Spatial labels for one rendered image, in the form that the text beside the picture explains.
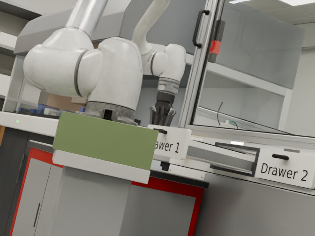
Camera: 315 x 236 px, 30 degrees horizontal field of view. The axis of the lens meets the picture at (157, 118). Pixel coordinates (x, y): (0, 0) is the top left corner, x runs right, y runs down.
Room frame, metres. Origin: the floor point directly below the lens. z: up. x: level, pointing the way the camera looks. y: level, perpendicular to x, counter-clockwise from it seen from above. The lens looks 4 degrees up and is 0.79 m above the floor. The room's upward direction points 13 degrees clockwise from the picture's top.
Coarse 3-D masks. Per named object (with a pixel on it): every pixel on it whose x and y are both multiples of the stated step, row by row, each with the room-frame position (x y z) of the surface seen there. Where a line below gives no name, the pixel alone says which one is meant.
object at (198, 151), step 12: (192, 144) 2.10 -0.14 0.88; (204, 144) 2.13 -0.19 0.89; (192, 156) 2.11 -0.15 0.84; (204, 156) 2.13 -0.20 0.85; (216, 156) 2.15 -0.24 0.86; (228, 156) 2.18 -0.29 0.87; (240, 156) 2.21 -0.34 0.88; (252, 156) 2.24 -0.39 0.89; (240, 168) 2.22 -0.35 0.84; (252, 168) 2.24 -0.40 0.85
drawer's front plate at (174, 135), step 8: (152, 128) 2.28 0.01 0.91; (160, 128) 2.22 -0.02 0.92; (168, 128) 2.18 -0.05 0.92; (176, 128) 2.13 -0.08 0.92; (160, 136) 2.21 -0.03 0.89; (168, 136) 2.16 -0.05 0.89; (176, 136) 2.12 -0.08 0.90; (184, 136) 2.07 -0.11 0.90; (160, 144) 2.20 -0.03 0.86; (176, 144) 2.11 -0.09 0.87; (184, 144) 2.06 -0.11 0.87; (160, 152) 2.19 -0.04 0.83; (168, 152) 2.14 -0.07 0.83; (184, 152) 2.07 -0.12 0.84
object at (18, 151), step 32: (128, 0) 2.97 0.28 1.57; (192, 0) 3.11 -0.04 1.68; (32, 32) 4.22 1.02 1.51; (96, 32) 3.18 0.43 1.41; (128, 32) 2.95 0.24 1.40; (160, 32) 3.03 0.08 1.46; (192, 32) 3.13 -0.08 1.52; (32, 128) 3.77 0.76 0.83; (0, 160) 4.46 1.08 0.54; (160, 160) 3.13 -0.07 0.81; (0, 192) 4.29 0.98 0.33; (0, 224) 4.14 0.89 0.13
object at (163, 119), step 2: (162, 106) 2.47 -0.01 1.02; (164, 106) 2.46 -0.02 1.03; (162, 108) 2.47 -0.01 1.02; (164, 108) 2.46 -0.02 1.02; (162, 110) 2.47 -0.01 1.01; (164, 110) 2.47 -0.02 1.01; (162, 112) 2.47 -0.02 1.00; (162, 114) 2.47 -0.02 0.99; (162, 116) 2.47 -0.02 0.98; (164, 116) 2.47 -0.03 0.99; (166, 116) 2.48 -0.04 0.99; (162, 118) 2.47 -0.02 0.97; (164, 118) 2.47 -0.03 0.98; (160, 120) 2.47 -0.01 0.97; (162, 120) 2.47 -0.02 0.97; (164, 120) 2.47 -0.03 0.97; (160, 122) 2.47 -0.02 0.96; (162, 122) 2.47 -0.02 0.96; (164, 122) 2.48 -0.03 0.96; (160, 124) 2.47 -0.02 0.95; (162, 124) 2.47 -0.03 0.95; (164, 124) 2.48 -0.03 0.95
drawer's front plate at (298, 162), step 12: (264, 156) 2.17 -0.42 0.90; (288, 156) 2.07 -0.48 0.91; (300, 156) 2.02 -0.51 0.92; (312, 156) 1.97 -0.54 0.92; (264, 168) 2.16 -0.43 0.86; (288, 168) 2.06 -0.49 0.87; (300, 168) 2.01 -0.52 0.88; (312, 168) 1.96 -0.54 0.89; (276, 180) 2.10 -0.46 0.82; (288, 180) 2.04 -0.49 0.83; (300, 180) 1.99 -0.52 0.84; (312, 180) 1.95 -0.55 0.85
